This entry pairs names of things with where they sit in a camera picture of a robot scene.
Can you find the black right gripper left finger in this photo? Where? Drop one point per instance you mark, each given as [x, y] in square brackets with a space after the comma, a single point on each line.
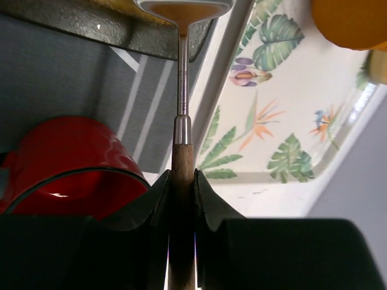
[79, 252]

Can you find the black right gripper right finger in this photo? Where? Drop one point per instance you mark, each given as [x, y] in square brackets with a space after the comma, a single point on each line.
[234, 252]

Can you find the metal spatula with wooden handle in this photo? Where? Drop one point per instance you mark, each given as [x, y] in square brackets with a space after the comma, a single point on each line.
[183, 14]

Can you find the large orange bread loaf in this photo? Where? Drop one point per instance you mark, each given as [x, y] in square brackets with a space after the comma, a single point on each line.
[356, 25]

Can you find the red mug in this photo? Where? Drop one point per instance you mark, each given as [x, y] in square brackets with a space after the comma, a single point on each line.
[69, 165]

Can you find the floral leaf pattern tray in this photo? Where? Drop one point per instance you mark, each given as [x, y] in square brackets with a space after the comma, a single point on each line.
[287, 103]

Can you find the dark square plate tan centre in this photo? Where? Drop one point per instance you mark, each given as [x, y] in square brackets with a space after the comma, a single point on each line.
[117, 23]

